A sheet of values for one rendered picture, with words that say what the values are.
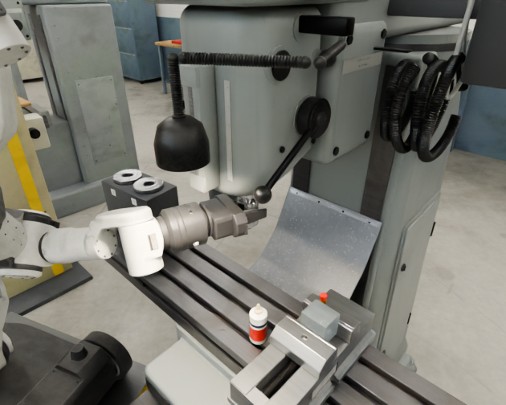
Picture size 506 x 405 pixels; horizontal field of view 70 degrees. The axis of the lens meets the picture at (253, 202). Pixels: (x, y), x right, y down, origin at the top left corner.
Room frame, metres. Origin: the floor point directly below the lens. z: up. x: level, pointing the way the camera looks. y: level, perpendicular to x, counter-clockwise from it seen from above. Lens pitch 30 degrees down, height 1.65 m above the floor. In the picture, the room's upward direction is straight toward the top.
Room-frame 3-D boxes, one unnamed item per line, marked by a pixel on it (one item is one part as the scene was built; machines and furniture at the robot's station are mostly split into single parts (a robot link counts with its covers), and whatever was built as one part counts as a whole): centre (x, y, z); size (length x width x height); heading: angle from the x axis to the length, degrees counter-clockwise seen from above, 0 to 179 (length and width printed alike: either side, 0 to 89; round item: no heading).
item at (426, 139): (0.73, -0.32, 1.45); 0.18 x 0.16 x 0.21; 137
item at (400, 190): (1.12, -0.41, 0.78); 0.50 x 0.46 x 1.56; 137
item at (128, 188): (1.01, 0.36, 1.04); 0.22 x 0.12 x 0.20; 54
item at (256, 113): (0.67, 0.01, 1.47); 0.21 x 0.19 x 0.32; 47
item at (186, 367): (0.67, 0.01, 0.80); 0.50 x 0.35 x 0.12; 137
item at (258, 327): (0.58, -0.01, 1.00); 0.04 x 0.04 x 0.11
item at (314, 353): (0.49, -0.10, 1.03); 0.12 x 0.06 x 0.04; 46
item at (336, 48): (0.49, -0.10, 1.58); 0.17 x 0.01 x 0.01; 160
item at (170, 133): (0.45, 0.09, 1.48); 0.07 x 0.07 x 0.06
